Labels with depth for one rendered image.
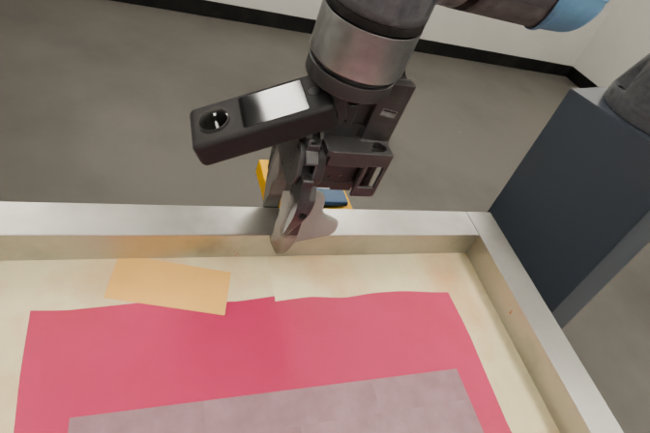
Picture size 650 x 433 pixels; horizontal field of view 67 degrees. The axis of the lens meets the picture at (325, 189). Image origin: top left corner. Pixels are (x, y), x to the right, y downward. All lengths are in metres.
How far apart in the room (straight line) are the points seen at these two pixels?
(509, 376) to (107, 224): 0.42
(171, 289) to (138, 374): 0.08
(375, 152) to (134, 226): 0.23
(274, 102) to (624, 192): 0.51
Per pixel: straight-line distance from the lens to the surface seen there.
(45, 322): 0.47
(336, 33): 0.35
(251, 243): 0.49
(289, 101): 0.39
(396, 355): 0.50
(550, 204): 0.81
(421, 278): 0.57
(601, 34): 5.26
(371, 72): 0.35
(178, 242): 0.48
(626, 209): 0.76
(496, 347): 0.57
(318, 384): 0.46
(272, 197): 0.51
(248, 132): 0.38
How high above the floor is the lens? 1.41
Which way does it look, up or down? 37 degrees down
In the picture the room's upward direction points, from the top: 21 degrees clockwise
